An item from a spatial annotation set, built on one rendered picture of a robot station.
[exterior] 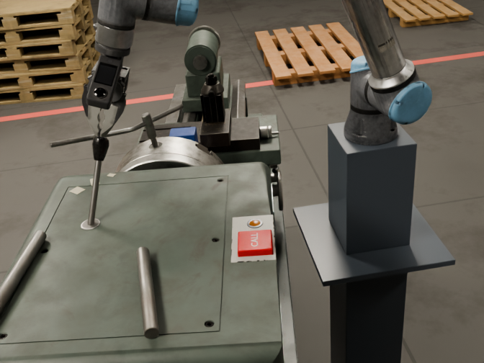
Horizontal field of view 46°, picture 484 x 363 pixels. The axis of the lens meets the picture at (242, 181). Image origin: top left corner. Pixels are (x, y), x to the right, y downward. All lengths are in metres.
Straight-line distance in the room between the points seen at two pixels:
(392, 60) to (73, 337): 0.95
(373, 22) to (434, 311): 1.65
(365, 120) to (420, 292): 1.35
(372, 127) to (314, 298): 1.30
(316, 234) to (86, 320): 1.09
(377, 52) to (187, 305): 0.78
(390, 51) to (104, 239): 0.78
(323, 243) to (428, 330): 0.94
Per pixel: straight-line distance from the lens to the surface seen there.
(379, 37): 1.40
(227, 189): 1.17
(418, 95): 1.48
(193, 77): 2.50
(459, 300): 2.82
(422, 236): 1.89
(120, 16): 1.18
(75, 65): 5.31
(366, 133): 1.64
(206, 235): 1.05
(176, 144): 1.43
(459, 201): 3.49
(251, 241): 1.00
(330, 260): 1.78
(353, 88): 1.62
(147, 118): 1.39
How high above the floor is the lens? 1.86
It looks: 31 degrees down
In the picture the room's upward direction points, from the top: 6 degrees counter-clockwise
